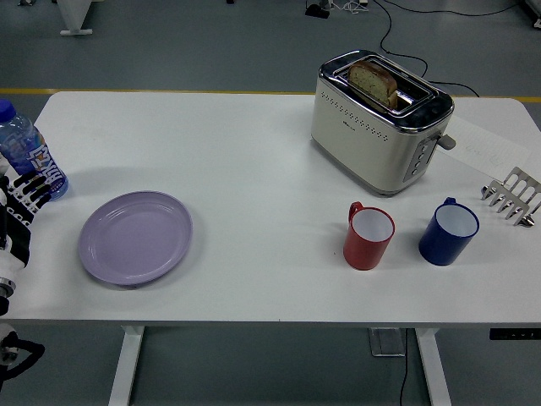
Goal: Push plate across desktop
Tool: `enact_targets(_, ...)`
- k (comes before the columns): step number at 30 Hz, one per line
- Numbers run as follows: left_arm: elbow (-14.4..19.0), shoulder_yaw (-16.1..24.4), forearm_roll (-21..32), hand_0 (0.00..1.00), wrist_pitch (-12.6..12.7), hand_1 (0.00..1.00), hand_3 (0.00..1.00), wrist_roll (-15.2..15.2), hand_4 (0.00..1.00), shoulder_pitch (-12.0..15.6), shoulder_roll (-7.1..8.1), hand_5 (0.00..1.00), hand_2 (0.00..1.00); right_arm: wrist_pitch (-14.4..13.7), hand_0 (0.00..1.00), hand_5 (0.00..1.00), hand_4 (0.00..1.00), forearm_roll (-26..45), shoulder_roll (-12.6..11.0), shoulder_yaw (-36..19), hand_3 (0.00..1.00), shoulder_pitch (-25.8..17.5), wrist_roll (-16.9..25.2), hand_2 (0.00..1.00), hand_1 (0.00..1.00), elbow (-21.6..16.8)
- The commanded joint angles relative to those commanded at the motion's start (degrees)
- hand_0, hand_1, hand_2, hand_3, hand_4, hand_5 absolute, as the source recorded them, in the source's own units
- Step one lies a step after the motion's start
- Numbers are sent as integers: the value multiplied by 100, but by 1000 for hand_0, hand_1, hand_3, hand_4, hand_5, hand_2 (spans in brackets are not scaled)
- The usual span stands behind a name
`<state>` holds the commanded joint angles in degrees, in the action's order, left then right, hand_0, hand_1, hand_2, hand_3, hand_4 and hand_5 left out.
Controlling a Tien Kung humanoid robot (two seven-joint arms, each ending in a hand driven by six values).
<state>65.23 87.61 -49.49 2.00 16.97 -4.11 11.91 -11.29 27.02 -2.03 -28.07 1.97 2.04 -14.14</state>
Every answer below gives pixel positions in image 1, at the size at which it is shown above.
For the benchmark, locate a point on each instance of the white table leg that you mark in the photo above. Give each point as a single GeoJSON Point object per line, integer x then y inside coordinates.
{"type": "Point", "coordinates": [127, 368]}
{"type": "Point", "coordinates": [433, 368]}

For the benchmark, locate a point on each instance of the black floor device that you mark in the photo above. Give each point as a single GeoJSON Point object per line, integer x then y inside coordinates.
{"type": "Point", "coordinates": [317, 11]}

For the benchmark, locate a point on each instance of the cream and chrome toaster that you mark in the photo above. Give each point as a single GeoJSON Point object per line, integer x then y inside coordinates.
{"type": "Point", "coordinates": [363, 144]}

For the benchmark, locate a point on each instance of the silver metal toast rack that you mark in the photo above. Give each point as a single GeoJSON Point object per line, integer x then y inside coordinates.
{"type": "Point", "coordinates": [513, 196]}

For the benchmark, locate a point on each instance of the blue-capped drink bottle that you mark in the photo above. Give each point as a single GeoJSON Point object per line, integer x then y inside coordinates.
{"type": "Point", "coordinates": [21, 144]}

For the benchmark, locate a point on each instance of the black table control panel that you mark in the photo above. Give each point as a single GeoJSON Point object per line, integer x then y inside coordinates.
{"type": "Point", "coordinates": [515, 333]}

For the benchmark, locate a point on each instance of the brown bread slice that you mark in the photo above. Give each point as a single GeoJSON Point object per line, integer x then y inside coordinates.
{"type": "Point", "coordinates": [372, 80]}

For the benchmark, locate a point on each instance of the white paper sheet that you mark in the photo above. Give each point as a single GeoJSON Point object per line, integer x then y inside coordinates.
{"type": "Point", "coordinates": [486, 148]}

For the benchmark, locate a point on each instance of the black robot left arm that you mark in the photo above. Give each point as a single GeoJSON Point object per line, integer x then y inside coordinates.
{"type": "Point", "coordinates": [17, 353]}

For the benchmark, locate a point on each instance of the white stand base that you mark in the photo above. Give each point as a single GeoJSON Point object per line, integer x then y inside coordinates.
{"type": "Point", "coordinates": [74, 17]}

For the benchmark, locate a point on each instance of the red mug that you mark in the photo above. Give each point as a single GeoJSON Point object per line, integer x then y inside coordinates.
{"type": "Point", "coordinates": [363, 249]}

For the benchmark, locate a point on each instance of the clear plastic bracket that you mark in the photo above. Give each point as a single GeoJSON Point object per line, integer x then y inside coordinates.
{"type": "Point", "coordinates": [386, 344]}

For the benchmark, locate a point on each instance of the blue mug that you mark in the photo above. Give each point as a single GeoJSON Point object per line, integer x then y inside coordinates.
{"type": "Point", "coordinates": [439, 245]}

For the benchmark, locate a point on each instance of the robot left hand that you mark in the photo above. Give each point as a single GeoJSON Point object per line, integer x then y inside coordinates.
{"type": "Point", "coordinates": [19, 243]}

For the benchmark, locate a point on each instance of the purple round plate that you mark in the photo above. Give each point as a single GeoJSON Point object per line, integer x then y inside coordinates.
{"type": "Point", "coordinates": [135, 237]}

